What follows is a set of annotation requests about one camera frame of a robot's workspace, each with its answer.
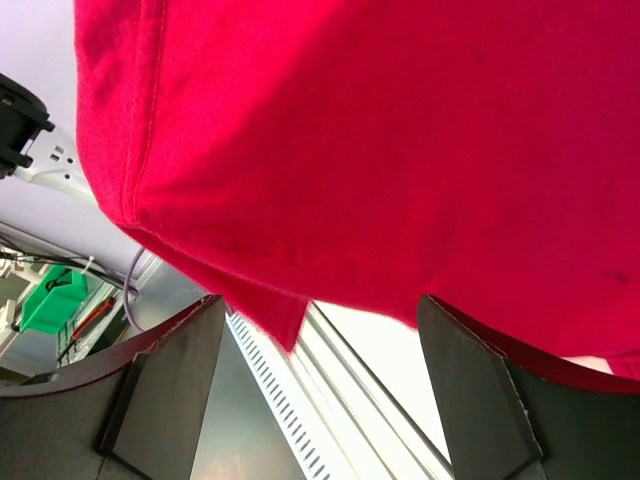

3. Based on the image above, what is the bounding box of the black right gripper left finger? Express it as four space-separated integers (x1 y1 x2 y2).
1 296 225 480

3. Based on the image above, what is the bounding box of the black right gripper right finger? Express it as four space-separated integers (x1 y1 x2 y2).
417 296 639 480

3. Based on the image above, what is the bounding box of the red t shirt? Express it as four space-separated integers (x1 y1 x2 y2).
74 1 639 379

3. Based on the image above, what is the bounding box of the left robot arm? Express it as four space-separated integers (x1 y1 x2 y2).
1 75 96 204

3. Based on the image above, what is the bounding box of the green plastic bin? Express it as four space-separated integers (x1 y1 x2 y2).
19 265 89 334

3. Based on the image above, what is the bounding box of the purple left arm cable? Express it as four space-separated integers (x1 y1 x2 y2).
122 247 149 331

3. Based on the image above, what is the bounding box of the aluminium rail frame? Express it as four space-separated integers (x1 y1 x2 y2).
290 303 453 479

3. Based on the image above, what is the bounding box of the white slotted cable duct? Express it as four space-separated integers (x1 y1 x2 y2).
226 313 332 479

